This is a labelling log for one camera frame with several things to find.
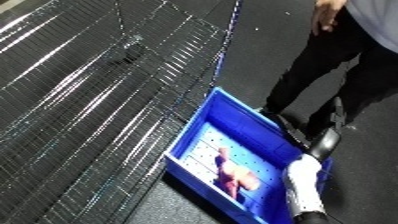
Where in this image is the pink and yellow soft toy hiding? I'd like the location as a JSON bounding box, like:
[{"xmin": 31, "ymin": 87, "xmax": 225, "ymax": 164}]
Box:
[{"xmin": 211, "ymin": 147, "xmax": 263, "ymax": 200}]

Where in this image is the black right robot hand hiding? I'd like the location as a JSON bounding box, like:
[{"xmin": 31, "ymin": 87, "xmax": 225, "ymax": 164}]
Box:
[{"xmin": 268, "ymin": 96, "xmax": 351, "ymax": 163}]

